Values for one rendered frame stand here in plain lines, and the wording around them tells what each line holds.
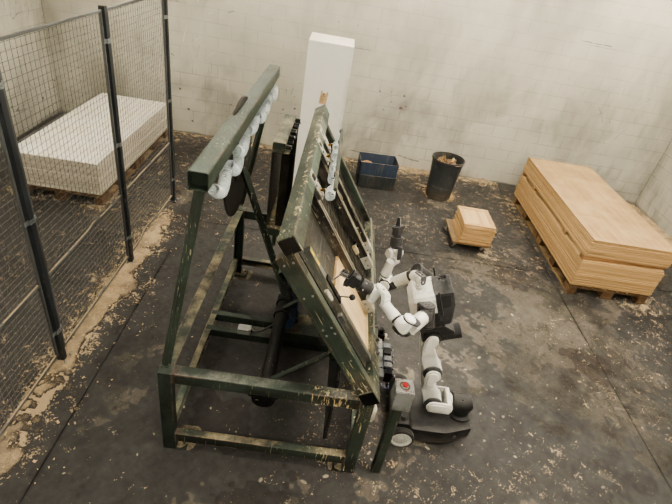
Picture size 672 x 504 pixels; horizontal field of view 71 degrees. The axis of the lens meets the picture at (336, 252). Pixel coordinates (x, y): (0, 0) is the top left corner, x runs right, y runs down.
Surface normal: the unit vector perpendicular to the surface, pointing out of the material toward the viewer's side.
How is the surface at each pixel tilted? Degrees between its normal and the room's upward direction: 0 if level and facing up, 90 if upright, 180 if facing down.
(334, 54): 90
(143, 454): 0
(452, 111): 90
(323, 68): 90
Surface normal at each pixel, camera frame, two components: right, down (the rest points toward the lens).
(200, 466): 0.15, -0.82
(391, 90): -0.04, 0.56
